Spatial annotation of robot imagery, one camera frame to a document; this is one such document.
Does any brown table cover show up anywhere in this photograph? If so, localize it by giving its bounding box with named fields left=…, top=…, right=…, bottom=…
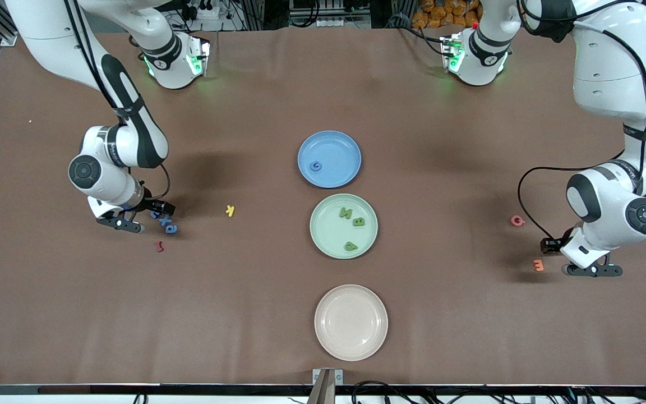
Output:
left=0, top=25, right=646, bottom=388

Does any green plate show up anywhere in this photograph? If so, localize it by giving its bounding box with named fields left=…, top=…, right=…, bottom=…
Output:
left=310, top=193, right=379, bottom=260

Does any blue plate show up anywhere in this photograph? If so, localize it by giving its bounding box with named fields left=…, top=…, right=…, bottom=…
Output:
left=297, top=130, right=362, bottom=189

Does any beige pink plate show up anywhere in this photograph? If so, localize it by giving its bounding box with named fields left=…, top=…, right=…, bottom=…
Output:
left=314, top=284, right=389, bottom=362

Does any bag of oranges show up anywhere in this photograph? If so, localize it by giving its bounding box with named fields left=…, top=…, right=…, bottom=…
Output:
left=411, top=0, right=483, bottom=29

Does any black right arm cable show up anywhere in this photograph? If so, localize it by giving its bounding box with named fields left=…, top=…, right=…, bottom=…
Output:
left=65, top=0, right=172, bottom=204

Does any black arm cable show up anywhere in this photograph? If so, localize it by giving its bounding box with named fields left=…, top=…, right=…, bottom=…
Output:
left=65, top=0, right=172, bottom=204
left=516, top=0, right=646, bottom=242

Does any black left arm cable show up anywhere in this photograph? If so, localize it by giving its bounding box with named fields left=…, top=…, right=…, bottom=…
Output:
left=516, top=0, right=646, bottom=242

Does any black table edge rail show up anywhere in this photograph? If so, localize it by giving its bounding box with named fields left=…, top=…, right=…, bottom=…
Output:
left=0, top=384, right=646, bottom=397

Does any silver camera mount bracket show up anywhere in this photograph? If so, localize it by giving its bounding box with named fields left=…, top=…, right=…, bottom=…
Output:
left=312, top=368, right=344, bottom=404

